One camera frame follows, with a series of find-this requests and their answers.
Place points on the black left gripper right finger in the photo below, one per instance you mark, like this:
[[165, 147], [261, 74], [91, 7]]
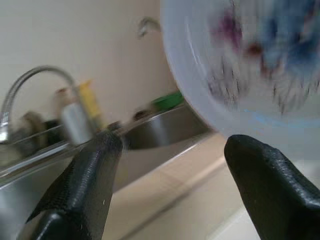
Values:
[[270, 190]]

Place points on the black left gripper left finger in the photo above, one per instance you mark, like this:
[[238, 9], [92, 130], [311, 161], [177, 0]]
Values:
[[82, 190]]

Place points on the blue floral white plate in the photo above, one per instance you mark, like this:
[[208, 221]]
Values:
[[200, 62]]

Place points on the white pump bottle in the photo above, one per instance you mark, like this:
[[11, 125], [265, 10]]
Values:
[[75, 122]]

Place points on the yellow detergent bottle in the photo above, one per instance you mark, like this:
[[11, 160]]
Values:
[[90, 102]]

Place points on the stainless steel double sink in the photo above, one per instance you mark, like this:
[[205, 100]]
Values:
[[160, 132]]

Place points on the green plastic bowl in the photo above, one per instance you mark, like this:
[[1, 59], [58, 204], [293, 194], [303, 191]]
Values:
[[167, 100]]

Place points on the chrome gooseneck faucet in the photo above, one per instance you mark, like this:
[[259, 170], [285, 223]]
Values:
[[45, 68]]

